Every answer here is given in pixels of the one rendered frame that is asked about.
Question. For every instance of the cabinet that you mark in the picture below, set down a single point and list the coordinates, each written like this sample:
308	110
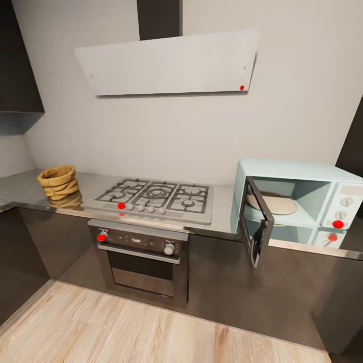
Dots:
18	89

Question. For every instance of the microwave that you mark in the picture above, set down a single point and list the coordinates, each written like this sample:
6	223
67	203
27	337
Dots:
302	192

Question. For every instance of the popcorn bag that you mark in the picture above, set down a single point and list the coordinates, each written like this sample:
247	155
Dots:
59	182

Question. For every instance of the oven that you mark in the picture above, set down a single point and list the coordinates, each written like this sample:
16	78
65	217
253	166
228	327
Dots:
145	262

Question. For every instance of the burner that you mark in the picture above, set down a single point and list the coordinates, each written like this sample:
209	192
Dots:
168	199

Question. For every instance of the range hood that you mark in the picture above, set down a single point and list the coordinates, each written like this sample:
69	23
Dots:
165	61

